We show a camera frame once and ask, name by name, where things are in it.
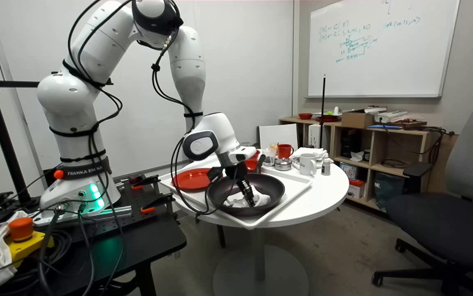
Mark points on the red emergency stop button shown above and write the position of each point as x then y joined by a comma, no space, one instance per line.
19,230

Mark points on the black frying pan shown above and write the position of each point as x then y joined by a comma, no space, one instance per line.
225,197

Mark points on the white mug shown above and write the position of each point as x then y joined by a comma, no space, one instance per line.
307,166

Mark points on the cardboard box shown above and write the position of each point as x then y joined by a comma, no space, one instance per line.
356,121

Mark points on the large red plate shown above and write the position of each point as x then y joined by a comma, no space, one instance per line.
192,180

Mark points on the white chair back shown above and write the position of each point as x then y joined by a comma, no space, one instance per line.
284,134

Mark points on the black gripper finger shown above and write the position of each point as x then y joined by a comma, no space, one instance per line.
243,190
249,195

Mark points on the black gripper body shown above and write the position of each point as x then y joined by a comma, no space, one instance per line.
233,170

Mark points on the wall whiteboard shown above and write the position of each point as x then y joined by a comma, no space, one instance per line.
379,49

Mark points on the round white table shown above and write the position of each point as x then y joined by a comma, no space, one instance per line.
269,271

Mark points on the wooden shelf unit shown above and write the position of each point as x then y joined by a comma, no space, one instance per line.
377,161

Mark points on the black workbench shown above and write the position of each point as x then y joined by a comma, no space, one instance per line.
102,256

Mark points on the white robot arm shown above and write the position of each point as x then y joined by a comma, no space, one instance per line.
67,96

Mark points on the red mug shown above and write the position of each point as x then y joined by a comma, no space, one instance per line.
284,151

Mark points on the black office chair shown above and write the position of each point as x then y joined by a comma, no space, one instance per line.
442,223

